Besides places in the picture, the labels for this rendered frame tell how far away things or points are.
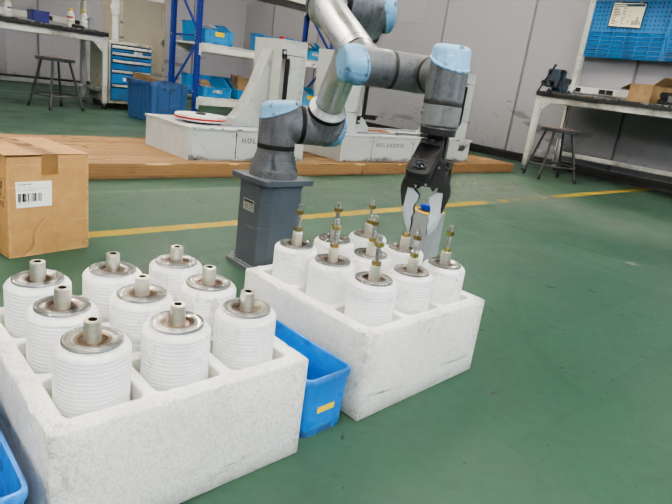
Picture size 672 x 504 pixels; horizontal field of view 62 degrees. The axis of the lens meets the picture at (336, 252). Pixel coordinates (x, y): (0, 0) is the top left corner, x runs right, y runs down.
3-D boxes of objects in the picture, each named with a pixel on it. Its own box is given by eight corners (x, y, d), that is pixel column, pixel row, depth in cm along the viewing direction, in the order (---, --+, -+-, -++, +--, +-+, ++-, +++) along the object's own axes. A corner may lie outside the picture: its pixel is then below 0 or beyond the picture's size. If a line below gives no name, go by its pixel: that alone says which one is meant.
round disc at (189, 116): (164, 117, 334) (165, 107, 333) (209, 119, 355) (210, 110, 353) (189, 124, 314) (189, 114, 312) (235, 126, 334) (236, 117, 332)
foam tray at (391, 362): (239, 339, 132) (245, 268, 127) (353, 309, 159) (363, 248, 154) (356, 422, 106) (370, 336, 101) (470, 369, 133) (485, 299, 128)
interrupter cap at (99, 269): (82, 267, 97) (82, 263, 96) (125, 261, 102) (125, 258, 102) (98, 281, 92) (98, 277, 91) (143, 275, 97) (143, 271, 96)
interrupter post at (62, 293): (50, 306, 81) (50, 285, 80) (68, 304, 82) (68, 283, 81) (56, 313, 79) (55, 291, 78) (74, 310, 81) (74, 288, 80)
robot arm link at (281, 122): (252, 139, 176) (256, 95, 172) (294, 143, 181) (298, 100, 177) (261, 145, 166) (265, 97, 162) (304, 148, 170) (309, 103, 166)
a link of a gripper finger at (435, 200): (445, 231, 118) (447, 187, 116) (440, 237, 112) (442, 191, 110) (430, 230, 119) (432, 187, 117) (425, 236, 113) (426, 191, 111)
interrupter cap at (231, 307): (212, 305, 88) (213, 301, 88) (253, 298, 93) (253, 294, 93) (239, 324, 83) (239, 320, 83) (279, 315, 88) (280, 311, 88)
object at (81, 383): (44, 450, 78) (40, 333, 73) (113, 429, 84) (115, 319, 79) (67, 492, 71) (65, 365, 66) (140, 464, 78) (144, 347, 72)
